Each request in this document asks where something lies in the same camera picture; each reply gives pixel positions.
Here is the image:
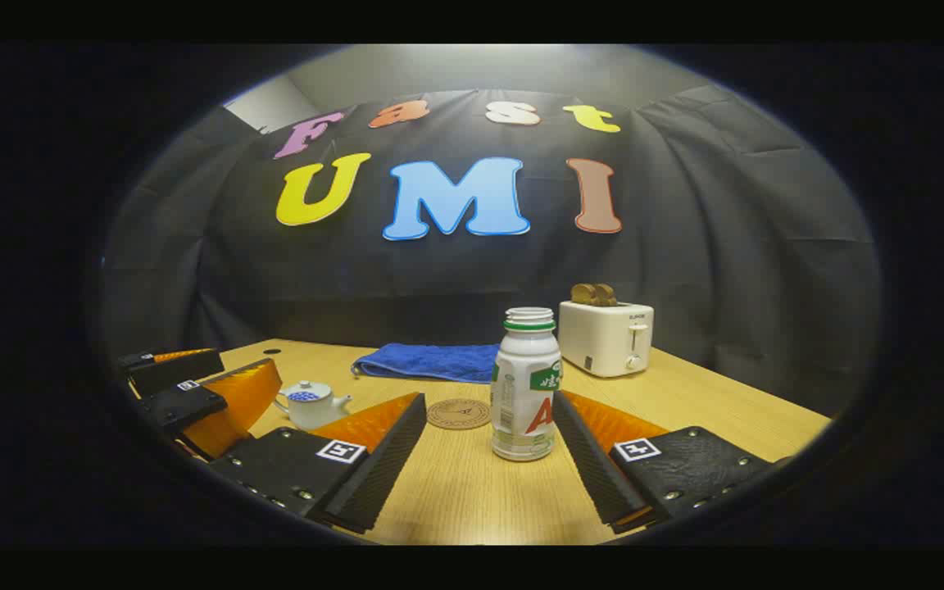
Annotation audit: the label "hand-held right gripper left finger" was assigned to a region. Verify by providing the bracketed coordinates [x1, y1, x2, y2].
[208, 392, 428, 535]

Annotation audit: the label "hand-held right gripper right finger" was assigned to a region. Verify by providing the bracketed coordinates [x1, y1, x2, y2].
[552, 390, 776, 535]

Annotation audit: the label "white ceramic teacup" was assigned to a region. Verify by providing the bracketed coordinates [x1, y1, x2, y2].
[275, 392, 352, 432]

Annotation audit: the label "round brown coaster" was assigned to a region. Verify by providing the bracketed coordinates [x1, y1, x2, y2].
[427, 398, 492, 430]

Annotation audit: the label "white plastic water bottle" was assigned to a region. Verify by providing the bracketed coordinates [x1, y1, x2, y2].
[490, 307, 563, 462]

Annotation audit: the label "blue towel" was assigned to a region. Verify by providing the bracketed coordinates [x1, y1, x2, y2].
[351, 343, 502, 384]

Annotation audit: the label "white toaster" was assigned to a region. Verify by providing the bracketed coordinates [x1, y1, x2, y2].
[558, 300, 655, 378]

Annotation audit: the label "black backdrop cloth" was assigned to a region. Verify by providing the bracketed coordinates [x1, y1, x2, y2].
[103, 86, 883, 419]

